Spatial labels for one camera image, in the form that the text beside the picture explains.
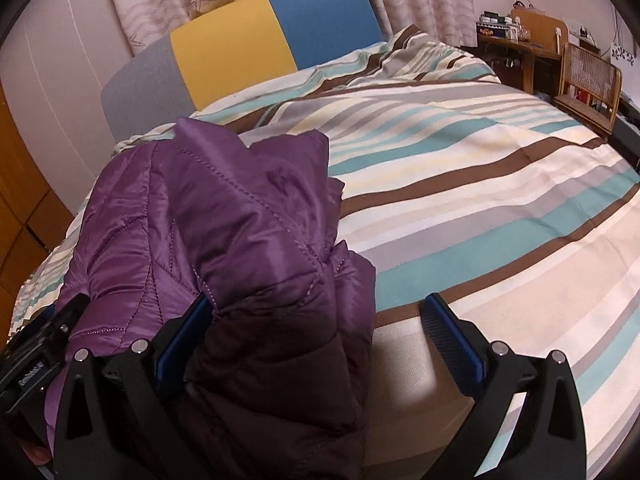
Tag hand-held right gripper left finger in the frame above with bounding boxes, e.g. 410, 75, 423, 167
52, 292, 217, 480

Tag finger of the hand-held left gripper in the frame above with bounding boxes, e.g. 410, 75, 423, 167
47, 292, 93, 348

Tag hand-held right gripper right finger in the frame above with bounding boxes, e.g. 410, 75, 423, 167
422, 292, 588, 480

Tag purple quilted down jacket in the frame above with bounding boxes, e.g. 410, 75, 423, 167
42, 116, 377, 480

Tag beige mattress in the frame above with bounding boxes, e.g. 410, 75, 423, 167
367, 317, 483, 480

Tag wooden wardrobe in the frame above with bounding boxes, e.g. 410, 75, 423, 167
0, 82, 76, 361

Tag striped duvet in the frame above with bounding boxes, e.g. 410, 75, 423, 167
12, 24, 640, 480

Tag wooden rattan chair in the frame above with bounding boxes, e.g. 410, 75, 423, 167
554, 41, 623, 135

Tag wooden desk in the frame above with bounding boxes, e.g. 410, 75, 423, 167
476, 30, 565, 97

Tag grey yellow blue headboard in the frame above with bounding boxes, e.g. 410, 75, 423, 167
101, 0, 385, 143

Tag patterned box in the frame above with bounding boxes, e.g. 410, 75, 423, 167
477, 11, 512, 37

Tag wooden back panel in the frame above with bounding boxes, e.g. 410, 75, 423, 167
510, 7, 570, 56

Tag leaf wall sticker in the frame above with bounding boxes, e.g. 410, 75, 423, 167
611, 44, 638, 70

